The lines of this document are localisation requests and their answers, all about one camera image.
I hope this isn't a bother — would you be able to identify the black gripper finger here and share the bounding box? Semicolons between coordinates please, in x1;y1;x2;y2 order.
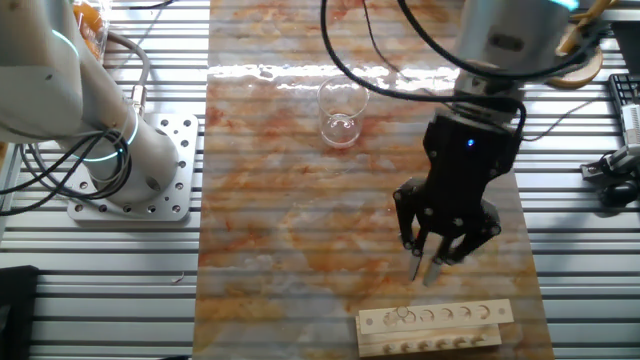
423;199;503;287
392;177;431;282

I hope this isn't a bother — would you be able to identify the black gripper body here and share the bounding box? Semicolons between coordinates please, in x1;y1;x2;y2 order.
422;112;524;241

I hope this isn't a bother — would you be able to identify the clear glass test tube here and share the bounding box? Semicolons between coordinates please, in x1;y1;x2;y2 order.
393;304;417;327

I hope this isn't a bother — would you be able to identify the wooden test tube rack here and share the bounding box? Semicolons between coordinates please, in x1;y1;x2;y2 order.
355;298;515;358

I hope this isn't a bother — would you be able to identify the clear glass beaker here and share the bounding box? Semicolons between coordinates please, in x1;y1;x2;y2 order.
316;74;371;149

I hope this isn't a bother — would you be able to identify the orange marble pattern mat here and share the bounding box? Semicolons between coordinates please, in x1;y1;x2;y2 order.
192;0;555;360

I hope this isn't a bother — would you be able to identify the wooden stand with round base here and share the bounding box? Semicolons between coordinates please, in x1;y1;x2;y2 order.
547;0;621;91

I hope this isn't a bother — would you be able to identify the black keyboard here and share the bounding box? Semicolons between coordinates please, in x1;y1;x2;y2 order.
607;73;640;121

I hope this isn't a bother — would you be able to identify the black box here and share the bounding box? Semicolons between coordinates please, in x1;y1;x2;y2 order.
610;20;640;76

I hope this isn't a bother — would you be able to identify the clear plastic fruit tray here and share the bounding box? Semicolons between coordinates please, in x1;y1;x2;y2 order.
72;0;112;64

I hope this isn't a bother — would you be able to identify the orange fruit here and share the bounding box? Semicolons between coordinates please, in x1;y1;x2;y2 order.
73;2;105;34

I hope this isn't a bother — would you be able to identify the black fabric object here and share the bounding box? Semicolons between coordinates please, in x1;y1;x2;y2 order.
0;264;40;360

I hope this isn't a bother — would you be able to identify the thin black cable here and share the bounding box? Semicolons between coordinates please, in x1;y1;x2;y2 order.
361;0;439;97
128;0;175;10
522;98;595;143

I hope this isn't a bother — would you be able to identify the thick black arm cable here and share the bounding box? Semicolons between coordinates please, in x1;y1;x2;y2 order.
397;0;601;82
319;0;527;139

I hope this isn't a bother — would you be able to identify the small grey camera on mount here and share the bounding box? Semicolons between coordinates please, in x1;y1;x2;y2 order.
579;144;640;207

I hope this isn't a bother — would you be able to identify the silver ribbed camera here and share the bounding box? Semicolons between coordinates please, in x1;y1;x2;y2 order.
619;103;640;151

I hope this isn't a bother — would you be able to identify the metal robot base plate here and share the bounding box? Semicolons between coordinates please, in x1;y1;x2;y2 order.
67;112;200;224

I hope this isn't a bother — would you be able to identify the black cable bundle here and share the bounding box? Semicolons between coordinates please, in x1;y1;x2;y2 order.
0;128;134;217

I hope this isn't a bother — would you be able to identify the grey robot power cable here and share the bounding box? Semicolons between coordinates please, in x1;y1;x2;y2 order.
106;30;152;117

